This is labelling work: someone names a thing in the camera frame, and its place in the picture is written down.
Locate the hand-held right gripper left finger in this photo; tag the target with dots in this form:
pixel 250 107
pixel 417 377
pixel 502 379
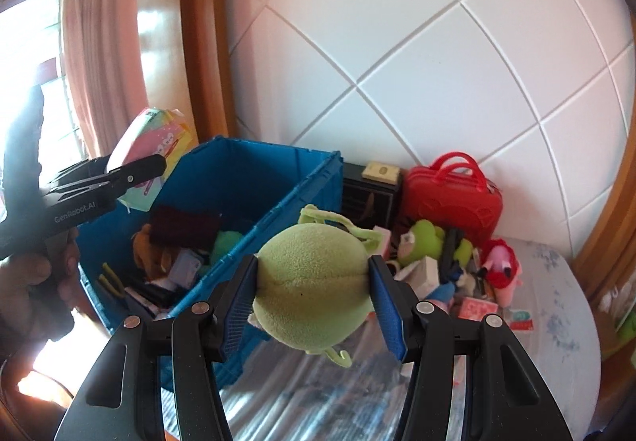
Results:
pixel 241 307

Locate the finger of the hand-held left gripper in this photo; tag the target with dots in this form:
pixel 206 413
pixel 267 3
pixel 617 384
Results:
pixel 79 170
pixel 141 170

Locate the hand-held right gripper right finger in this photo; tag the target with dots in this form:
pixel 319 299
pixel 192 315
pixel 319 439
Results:
pixel 385 307

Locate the pastel striped packet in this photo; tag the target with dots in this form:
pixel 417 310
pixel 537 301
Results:
pixel 149 138

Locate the green wet wipes pack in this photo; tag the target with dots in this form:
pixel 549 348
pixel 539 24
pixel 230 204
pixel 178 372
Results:
pixel 226 245

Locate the blue white box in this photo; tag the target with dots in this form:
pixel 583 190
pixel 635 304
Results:
pixel 186 269

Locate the dark maroon cloth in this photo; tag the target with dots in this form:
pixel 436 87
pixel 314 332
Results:
pixel 184 227

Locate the round green plush toy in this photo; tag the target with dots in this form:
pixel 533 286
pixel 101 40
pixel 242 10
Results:
pixel 313 282

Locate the blue plastic crate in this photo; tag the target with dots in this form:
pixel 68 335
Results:
pixel 233 173

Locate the black plastic bag roll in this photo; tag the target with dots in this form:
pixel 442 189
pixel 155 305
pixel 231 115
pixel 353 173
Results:
pixel 149 297

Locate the person's left hand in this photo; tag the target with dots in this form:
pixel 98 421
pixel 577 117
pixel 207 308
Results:
pixel 25 272

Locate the plain white box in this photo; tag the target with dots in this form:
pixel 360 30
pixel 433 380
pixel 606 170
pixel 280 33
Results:
pixel 425 274

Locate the green frog plush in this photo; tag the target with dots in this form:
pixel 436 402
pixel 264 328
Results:
pixel 422 242

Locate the brown plush toy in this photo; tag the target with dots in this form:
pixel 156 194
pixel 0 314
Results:
pixel 149 250

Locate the black long object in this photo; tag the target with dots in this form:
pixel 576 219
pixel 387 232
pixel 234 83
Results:
pixel 452 252

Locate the pink tissue pack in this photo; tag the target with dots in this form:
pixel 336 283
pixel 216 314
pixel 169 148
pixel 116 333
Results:
pixel 477 308

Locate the yellow black tool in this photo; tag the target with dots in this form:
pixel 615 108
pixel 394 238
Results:
pixel 112 279

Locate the red plastic carry case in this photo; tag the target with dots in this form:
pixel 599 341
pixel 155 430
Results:
pixel 447 207

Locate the red plush toy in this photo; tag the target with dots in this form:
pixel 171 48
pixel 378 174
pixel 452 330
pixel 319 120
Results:
pixel 499 267

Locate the pink curtain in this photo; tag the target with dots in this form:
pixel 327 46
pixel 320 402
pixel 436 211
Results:
pixel 99 48

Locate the small beige box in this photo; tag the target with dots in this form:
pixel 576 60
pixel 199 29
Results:
pixel 380 171

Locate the red green card pack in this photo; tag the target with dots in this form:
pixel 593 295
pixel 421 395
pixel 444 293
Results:
pixel 521 318

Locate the floral plastic tablecloth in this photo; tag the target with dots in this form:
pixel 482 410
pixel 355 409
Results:
pixel 546 371

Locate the green cup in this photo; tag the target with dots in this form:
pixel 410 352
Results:
pixel 627 329

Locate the wooden window frame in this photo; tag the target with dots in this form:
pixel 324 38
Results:
pixel 198 34

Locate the wooden door frame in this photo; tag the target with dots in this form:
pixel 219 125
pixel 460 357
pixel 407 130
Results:
pixel 608 232

